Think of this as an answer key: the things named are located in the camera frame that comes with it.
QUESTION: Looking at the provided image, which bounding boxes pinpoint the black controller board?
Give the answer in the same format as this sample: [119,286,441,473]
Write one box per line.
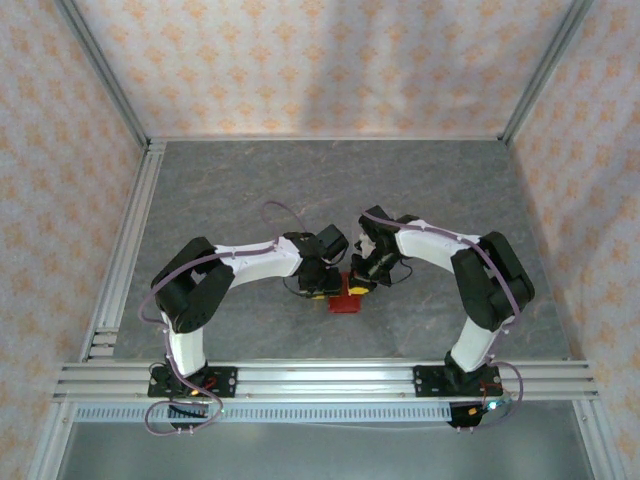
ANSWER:
[167,399,224,434]
[448,394,514,432]

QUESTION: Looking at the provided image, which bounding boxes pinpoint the aluminium side rail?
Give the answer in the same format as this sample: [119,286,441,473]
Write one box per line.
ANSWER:
[79,139,169,361]

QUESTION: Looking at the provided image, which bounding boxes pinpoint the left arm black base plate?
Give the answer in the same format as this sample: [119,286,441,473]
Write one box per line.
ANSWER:
[147,366,239,400]

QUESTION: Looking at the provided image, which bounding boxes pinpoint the grey slotted cable duct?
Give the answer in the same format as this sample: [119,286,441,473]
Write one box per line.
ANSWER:
[72,403,454,424]

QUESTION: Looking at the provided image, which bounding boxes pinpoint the aluminium upright post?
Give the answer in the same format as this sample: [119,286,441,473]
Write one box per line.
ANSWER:
[53,0,151,149]
[499,0,596,145]

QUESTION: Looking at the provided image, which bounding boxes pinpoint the aluminium frame leg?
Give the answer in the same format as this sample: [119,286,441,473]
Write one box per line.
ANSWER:
[24,402,76,480]
[572,402,626,480]

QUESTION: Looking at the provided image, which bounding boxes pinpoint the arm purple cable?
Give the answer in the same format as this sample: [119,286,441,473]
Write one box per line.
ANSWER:
[138,200,309,437]
[359,209,525,434]

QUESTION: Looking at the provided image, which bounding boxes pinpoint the grey metal sheet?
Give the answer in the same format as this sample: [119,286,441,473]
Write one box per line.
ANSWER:
[57,419,596,480]

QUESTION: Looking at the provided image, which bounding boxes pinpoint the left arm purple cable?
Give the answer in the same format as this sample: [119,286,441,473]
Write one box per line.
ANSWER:
[138,200,309,437]

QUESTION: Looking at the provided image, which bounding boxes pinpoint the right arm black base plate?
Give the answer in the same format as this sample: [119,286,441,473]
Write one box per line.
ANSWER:
[413,364,503,399]

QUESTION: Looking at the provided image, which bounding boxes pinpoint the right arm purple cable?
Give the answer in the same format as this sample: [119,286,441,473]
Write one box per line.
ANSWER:
[359,209,525,434]

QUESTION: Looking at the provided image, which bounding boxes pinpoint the red card holder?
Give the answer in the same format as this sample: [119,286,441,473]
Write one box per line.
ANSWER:
[327,271,365,316]

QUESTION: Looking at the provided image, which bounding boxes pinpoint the wide aluminium frame rail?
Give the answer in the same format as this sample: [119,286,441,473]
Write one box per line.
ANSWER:
[52,362,599,401]

